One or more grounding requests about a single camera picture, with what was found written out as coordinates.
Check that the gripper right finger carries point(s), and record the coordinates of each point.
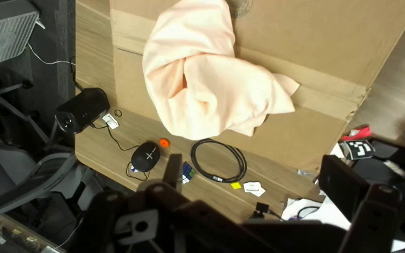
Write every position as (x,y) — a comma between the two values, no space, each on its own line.
(341,189)

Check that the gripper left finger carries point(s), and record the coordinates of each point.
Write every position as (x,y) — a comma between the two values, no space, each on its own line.
(188,225)

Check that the peach shirt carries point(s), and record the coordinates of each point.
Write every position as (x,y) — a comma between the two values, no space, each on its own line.
(209,88)

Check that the brown cardboard box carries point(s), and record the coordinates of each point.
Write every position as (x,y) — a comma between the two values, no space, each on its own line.
(315,45)

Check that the white sheet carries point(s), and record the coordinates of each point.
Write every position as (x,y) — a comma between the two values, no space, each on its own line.
(329,211)

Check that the black white marker cube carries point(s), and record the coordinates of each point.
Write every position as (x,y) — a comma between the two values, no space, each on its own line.
(360,149)

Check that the colourful puzzle cube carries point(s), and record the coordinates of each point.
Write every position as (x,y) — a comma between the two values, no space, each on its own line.
(187,172)

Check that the red object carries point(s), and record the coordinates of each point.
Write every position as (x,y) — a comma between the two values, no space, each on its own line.
(359,133)

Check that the small yellow square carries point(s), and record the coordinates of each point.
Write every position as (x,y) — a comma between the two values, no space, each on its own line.
(236,185)

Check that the small white packet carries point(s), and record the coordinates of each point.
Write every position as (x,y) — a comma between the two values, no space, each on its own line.
(254,188)

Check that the small black clip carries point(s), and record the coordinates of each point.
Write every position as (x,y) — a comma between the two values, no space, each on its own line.
(262,208)

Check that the black round speaker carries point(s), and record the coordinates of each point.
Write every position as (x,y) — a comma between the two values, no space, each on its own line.
(145,156)

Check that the small orange disc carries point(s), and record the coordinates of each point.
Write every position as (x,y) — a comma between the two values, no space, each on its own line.
(164,142)

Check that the white tag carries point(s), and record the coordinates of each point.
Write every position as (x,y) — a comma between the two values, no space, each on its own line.
(110,121)

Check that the grey office chair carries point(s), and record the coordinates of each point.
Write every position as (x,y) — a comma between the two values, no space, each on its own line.
(30,182)

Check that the grey ribbed appliance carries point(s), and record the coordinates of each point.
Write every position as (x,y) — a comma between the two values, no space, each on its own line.
(2,31)

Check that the camera on mount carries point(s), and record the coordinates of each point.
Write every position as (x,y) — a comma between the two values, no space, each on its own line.
(83,109)

